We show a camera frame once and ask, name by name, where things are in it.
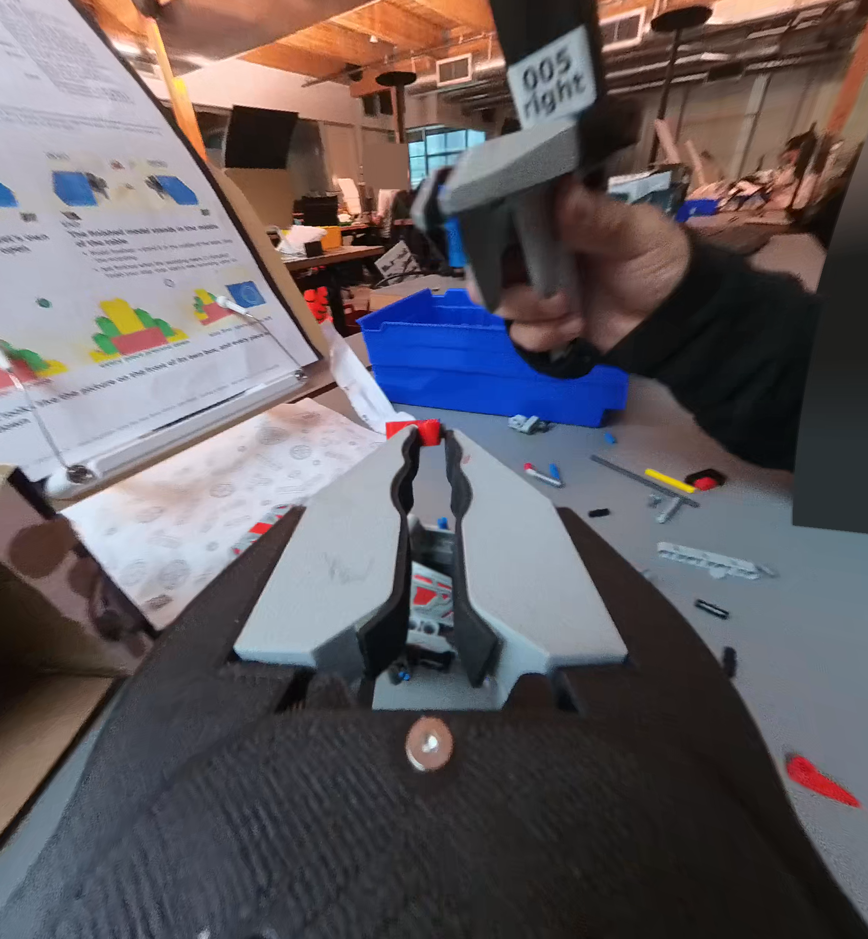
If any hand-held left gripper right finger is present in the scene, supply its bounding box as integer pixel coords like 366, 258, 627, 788
443, 429, 629, 688

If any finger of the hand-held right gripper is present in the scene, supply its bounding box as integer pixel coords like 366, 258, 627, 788
440, 119, 583, 311
411, 169, 451, 237

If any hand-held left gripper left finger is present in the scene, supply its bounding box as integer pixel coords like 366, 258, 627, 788
233, 425, 422, 687

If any grey red brick vehicle model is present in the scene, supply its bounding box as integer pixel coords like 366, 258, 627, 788
232, 506, 457, 683

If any person's right forearm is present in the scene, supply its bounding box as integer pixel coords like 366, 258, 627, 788
603, 235, 820, 470

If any printed marker sheet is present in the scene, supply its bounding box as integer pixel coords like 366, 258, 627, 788
375, 242, 425, 289

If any printed white paper bag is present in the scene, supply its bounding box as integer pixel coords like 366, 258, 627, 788
63, 400, 387, 632

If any black floor lamp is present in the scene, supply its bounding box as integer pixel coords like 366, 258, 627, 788
654, 0, 715, 148
375, 69, 418, 144

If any long dark grey brick axle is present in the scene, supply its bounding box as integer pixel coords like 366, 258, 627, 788
590, 455, 699, 509

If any brown instruction board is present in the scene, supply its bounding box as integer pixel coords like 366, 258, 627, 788
0, 0, 332, 500

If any blue plastic bin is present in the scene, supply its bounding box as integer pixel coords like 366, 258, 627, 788
357, 288, 629, 428

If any light grey brick beam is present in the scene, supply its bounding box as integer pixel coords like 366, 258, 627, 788
656, 541, 776, 581

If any white clip bar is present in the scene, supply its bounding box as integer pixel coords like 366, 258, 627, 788
45, 370, 310, 500

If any white instruction sheet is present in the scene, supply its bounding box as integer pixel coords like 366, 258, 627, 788
0, 0, 319, 481

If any red brick tooth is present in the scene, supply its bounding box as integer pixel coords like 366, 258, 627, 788
785, 754, 862, 809

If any black wall monitor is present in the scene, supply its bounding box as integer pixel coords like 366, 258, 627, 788
223, 104, 300, 171

